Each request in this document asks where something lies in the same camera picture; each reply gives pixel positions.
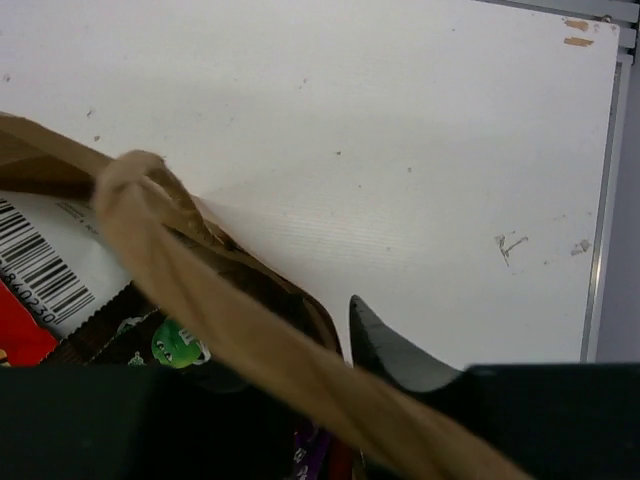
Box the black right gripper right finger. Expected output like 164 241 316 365
349 295 639 479

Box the aluminium table edge frame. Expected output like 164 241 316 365
499 0 639 362

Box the brown paper bag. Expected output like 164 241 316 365
1 114 523 479

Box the red snack bag with barcode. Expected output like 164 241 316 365
1 191 130 367

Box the brown M&M's packet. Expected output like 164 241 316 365
42 284 211 372

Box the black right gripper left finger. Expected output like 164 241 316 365
1 366 294 479

